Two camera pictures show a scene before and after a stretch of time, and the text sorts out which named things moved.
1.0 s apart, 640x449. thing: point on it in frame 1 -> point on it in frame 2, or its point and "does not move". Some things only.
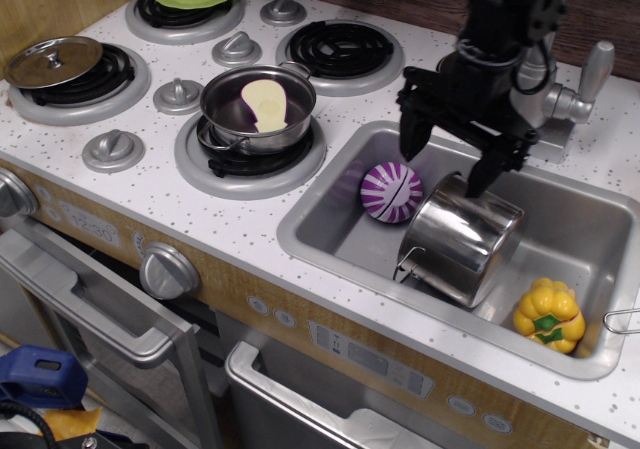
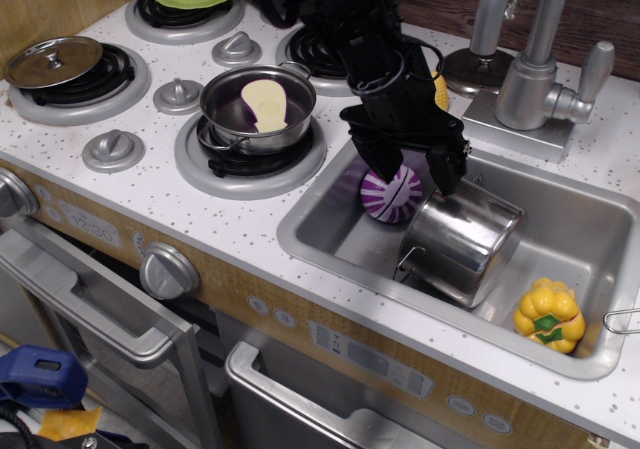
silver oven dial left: [16, 196] does not move
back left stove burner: [156, 23] does not move
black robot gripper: [472, 89] -> [405, 114]
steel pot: [456, 245] does not move
